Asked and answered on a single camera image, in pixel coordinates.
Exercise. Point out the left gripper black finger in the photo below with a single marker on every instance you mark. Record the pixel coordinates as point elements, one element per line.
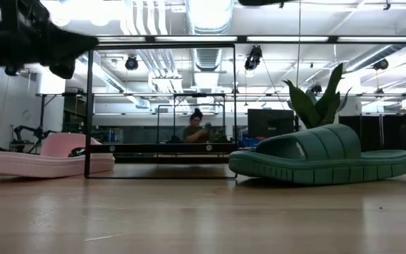
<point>78,42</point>

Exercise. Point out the pink rubber slide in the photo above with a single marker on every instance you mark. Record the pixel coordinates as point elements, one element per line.
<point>48,166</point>

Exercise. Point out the green rubber slide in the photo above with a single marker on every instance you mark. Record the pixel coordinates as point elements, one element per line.
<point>323,155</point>

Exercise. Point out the black background robot arm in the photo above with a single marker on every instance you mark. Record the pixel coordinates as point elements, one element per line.
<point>37,132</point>

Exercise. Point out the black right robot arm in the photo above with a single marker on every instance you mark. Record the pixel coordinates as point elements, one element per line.
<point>259,2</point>

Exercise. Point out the black overhead light beam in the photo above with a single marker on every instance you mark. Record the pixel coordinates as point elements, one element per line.
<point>241,39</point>

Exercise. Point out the black computer monitor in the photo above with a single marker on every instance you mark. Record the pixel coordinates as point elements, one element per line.
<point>270,123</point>

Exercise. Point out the snake plant in white pot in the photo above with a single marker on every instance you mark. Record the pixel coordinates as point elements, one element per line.
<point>324,106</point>

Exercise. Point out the black partition panel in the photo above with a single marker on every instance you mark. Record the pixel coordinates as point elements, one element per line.
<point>365,132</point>

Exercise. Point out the black hanging camera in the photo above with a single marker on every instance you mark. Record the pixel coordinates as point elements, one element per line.
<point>131,63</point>
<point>252,60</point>
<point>381,64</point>

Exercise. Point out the black metal frame shelf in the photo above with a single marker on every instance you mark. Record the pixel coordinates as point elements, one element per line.
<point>89,106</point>

